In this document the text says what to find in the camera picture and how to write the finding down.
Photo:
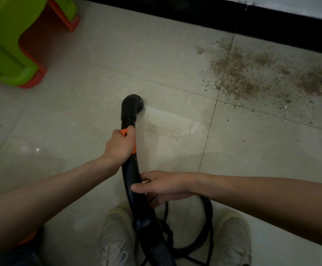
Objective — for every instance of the person's left forearm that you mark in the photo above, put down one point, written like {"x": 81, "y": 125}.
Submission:
{"x": 39, "y": 202}

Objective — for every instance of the person's right shoe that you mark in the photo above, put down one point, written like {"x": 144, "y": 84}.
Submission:
{"x": 231, "y": 238}

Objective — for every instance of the orange plastic stool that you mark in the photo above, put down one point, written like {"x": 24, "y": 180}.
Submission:
{"x": 36, "y": 77}

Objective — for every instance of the person's left hand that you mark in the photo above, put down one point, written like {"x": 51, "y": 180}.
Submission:
{"x": 120, "y": 146}

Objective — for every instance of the black baseboard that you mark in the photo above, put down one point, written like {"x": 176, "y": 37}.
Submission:
{"x": 260, "y": 22}

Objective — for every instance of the grey vacuum cleaner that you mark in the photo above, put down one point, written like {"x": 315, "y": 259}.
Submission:
{"x": 22, "y": 243}

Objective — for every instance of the person's right hand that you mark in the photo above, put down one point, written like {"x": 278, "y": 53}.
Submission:
{"x": 163, "y": 185}

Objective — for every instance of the green plastic stool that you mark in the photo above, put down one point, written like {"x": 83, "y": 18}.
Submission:
{"x": 3, "y": 38}

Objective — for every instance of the person's right forearm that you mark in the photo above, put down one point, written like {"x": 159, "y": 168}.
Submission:
{"x": 274, "y": 207}

